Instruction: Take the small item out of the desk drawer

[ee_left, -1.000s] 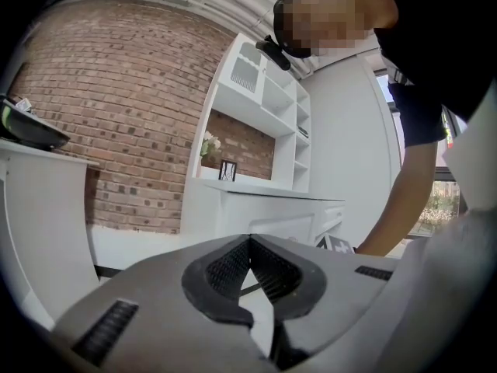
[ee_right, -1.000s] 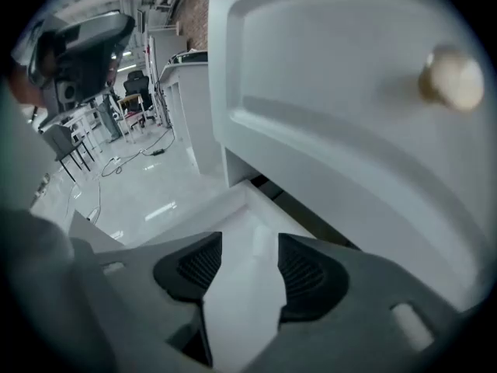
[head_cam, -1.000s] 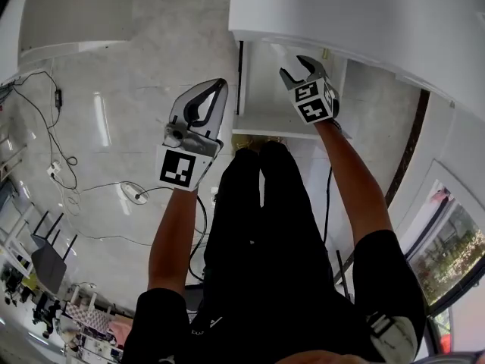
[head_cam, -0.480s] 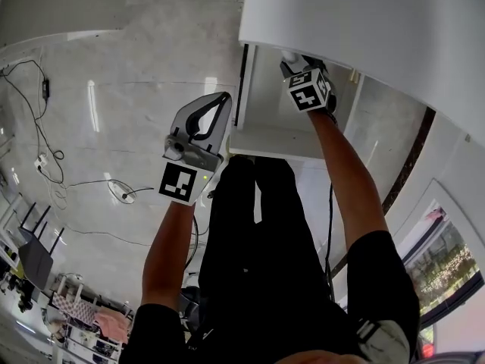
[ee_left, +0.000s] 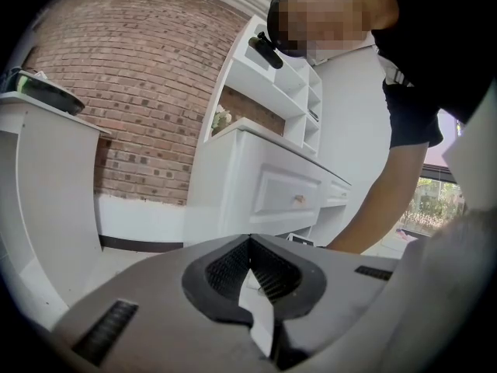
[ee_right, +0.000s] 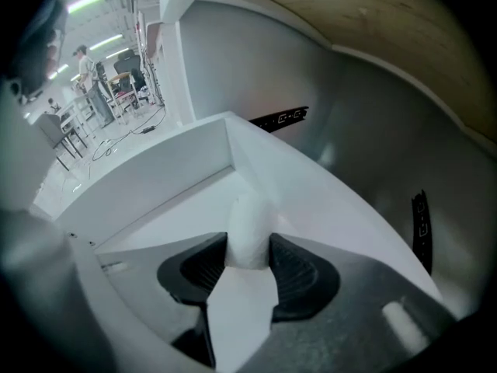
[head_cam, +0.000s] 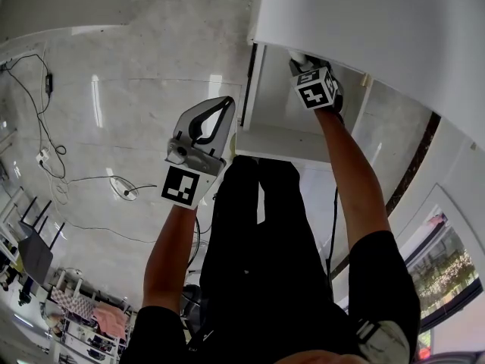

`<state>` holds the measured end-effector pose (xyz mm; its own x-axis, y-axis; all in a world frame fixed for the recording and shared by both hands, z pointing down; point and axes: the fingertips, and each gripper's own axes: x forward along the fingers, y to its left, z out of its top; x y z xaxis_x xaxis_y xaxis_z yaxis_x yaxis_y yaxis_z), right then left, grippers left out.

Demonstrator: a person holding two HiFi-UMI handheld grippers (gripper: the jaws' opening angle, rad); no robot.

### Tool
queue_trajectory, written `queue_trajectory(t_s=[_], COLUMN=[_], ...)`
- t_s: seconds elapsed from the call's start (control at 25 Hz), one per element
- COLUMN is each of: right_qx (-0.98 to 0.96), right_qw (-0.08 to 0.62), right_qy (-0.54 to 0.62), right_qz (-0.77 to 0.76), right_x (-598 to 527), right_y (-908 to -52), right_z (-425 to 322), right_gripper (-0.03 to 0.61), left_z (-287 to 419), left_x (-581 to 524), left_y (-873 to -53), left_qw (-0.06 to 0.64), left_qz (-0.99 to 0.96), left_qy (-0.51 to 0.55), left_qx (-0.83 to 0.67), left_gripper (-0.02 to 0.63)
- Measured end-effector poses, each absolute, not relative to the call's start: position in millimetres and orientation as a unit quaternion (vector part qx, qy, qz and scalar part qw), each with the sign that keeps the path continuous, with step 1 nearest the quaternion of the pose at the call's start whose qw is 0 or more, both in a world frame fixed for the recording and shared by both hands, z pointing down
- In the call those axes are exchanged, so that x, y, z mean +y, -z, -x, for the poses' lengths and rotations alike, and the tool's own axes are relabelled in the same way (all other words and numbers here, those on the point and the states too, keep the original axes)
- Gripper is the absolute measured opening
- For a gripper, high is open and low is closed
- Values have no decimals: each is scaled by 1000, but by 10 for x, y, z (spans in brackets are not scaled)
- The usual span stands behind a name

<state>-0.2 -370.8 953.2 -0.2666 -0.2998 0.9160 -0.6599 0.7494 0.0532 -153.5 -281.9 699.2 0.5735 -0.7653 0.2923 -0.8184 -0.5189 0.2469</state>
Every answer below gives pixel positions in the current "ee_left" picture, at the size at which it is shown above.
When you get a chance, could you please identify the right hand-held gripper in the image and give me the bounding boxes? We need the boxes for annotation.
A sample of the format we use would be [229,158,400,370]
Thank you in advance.
[286,233,316,248]

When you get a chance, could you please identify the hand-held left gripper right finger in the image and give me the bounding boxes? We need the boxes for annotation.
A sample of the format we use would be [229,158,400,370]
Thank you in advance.
[250,234,401,373]

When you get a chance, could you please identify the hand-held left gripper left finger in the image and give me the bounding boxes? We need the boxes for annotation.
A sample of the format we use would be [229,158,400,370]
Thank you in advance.
[50,234,275,373]

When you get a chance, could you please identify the large white desk drawer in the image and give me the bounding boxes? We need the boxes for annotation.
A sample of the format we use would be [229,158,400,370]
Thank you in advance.
[250,162,324,227]

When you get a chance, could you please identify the small white desk drawer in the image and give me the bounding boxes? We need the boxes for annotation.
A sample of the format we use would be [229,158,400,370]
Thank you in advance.
[325,177,351,206]

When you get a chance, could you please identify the person's right forearm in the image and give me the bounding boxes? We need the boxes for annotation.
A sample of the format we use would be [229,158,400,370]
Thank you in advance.
[325,140,430,256]

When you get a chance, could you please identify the white desk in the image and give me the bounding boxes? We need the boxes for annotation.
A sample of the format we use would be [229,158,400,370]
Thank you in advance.
[184,117,353,248]

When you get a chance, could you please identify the dark baseboard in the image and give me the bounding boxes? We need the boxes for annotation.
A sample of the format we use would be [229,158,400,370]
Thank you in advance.
[98,234,184,254]

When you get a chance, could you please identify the window with greenery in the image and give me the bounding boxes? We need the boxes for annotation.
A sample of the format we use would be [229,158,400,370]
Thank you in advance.
[398,164,467,237]

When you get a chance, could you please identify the white flower plant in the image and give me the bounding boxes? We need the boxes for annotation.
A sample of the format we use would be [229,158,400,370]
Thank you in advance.
[211,105,234,135]

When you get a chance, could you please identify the white shelf unit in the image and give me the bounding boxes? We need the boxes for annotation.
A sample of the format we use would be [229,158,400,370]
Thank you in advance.
[203,13,324,158]

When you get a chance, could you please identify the white counter cabinet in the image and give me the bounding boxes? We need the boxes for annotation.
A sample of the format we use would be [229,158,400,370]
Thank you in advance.
[0,90,113,322]

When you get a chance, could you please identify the person's black shirt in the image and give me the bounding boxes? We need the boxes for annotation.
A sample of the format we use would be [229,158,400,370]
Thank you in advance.
[351,0,497,150]

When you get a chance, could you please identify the person's head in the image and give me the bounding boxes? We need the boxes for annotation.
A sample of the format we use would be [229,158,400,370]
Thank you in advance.
[277,0,400,60]

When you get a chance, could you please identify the black bowl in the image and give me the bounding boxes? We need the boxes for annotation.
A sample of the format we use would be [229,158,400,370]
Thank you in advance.
[15,69,86,117]

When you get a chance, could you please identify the black head-worn camera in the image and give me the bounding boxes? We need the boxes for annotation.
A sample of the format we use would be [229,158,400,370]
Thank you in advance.
[248,31,284,70]

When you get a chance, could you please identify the black head strap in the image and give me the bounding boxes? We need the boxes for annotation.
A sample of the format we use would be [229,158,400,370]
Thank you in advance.
[266,0,311,58]

